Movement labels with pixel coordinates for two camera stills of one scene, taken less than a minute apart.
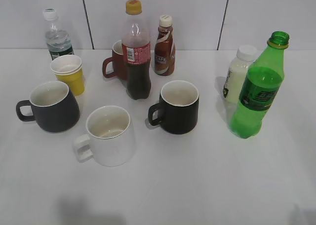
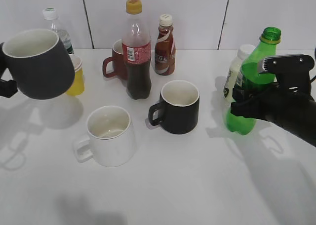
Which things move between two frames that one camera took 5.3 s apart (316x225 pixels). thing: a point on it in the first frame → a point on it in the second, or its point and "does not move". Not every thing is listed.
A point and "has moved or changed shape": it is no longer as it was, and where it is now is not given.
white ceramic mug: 112,139 does not move
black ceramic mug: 178,107 does not move
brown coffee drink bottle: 165,49 does not move
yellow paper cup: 75,82 does not move
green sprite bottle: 260,88 has moved or changed shape
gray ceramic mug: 55,106 → 40,62
